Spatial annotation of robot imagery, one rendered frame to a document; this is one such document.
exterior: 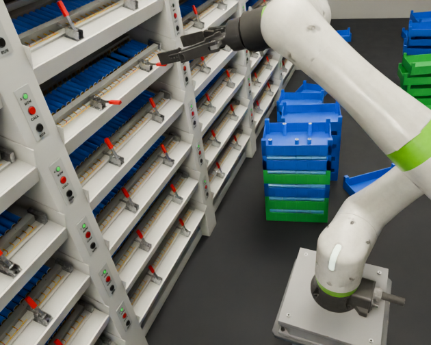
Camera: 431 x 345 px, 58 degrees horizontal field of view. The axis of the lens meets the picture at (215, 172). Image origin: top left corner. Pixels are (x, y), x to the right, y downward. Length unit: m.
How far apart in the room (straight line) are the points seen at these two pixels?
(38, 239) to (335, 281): 0.78
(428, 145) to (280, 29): 0.33
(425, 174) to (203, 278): 1.21
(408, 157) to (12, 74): 0.79
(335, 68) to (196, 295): 1.23
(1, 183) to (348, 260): 0.84
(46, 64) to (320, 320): 0.99
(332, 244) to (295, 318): 0.27
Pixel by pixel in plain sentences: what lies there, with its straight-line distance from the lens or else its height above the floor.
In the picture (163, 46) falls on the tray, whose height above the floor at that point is 0.96.
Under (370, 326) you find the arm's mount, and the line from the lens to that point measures 1.25.
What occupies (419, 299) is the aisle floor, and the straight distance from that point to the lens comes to 1.78.
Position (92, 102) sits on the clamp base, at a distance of 1.13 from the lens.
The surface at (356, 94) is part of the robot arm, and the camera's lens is 0.76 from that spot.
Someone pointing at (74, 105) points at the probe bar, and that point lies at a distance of 1.10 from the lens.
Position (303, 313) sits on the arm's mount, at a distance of 1.24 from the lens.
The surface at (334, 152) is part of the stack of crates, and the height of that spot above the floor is 0.19.
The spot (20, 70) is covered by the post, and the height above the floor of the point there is 1.13.
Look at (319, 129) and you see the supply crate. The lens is 1.89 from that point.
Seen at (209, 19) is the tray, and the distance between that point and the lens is 1.79.
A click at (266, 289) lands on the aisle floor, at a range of 1.72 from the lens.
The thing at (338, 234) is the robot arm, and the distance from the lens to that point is 1.09.
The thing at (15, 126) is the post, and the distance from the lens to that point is 0.93.
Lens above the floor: 1.38
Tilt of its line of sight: 36 degrees down
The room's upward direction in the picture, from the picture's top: 9 degrees counter-clockwise
